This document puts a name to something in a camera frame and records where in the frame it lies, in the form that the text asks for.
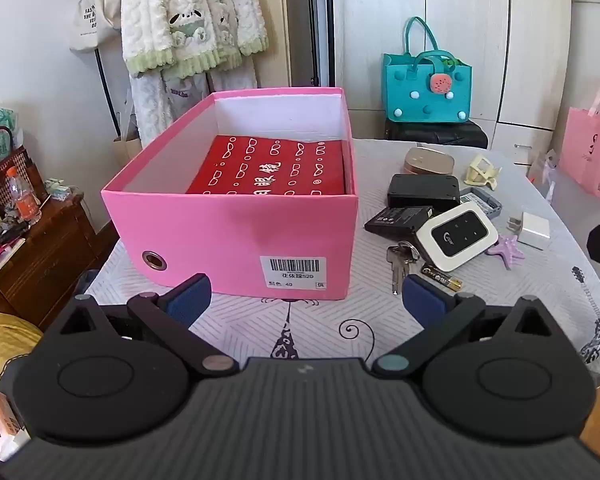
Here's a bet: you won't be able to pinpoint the brown wooden cabinet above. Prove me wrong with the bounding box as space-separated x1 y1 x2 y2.
0 192 113 331

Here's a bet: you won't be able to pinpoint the white wooden wardrobe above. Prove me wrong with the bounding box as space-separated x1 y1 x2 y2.
332 0 576 166

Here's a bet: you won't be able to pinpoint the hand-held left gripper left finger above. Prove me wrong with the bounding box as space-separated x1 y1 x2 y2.
45 273 236 378

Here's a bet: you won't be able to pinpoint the white charger plug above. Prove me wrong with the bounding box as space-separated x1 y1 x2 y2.
506 211 552 251

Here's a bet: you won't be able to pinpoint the white fleece robe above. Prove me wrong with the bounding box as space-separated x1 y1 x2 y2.
121 0 270 78

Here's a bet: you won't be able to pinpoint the red printed bag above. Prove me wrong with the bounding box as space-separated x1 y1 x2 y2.
186 135 348 195

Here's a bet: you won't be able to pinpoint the orange drink bottle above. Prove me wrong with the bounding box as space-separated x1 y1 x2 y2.
6 166 42 226

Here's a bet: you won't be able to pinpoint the black gold cylindrical battery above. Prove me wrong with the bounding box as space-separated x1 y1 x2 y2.
421 262 463 291

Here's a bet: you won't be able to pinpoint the black suitcase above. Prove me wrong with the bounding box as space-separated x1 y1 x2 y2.
385 119 488 150

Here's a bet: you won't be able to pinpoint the cream canvas tote bag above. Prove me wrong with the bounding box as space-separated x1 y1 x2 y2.
70 0 123 52

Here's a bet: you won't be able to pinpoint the black rectangular case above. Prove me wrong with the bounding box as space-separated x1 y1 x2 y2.
387 174 461 213

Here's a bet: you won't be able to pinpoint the white portable router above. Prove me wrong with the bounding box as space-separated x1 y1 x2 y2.
414 206 501 273

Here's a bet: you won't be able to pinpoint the black battery pack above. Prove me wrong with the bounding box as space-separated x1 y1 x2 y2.
364 206 435 236

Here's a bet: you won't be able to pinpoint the checked basket bag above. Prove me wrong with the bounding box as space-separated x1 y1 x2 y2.
0 126 51 211

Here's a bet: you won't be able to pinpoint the beige tall cabinet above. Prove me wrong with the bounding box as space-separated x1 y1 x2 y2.
250 0 293 91

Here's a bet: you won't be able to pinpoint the white plastic bag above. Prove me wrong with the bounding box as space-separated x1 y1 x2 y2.
527 150 561 186

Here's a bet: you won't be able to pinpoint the grey router back cover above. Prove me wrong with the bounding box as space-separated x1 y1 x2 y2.
459 186 502 220

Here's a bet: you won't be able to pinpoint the yellow cloth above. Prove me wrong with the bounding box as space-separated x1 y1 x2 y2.
0 310 43 396

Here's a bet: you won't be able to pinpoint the black clothes rack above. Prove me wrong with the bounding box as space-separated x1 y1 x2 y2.
77 0 331 141

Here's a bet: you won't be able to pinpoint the teal felt handbag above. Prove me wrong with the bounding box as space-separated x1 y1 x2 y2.
384 16 472 123

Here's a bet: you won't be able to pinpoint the silver keys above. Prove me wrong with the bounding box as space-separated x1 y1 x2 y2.
386 241 421 296

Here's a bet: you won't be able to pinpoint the white fleece pants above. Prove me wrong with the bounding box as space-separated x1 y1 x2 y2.
130 55 258 146

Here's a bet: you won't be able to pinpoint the grey patterned tablecloth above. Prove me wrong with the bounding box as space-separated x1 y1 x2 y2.
72 137 600 381

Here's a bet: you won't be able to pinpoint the gold rounded case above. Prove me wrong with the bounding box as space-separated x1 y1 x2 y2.
405 147 456 176

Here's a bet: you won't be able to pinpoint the cream plastic clip holder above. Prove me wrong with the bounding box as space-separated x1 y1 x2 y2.
464 155 502 191

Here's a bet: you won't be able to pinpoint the pink cardboard box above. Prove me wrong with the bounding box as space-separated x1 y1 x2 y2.
101 87 358 302

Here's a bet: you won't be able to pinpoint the purple starfish hair clip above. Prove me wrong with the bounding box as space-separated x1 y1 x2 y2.
485 234 526 272

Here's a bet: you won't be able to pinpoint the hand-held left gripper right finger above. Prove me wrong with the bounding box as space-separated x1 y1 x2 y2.
372 275 571 378

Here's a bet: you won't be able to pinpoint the pink paper bag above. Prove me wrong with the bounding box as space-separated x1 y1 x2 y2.
559 71 600 202

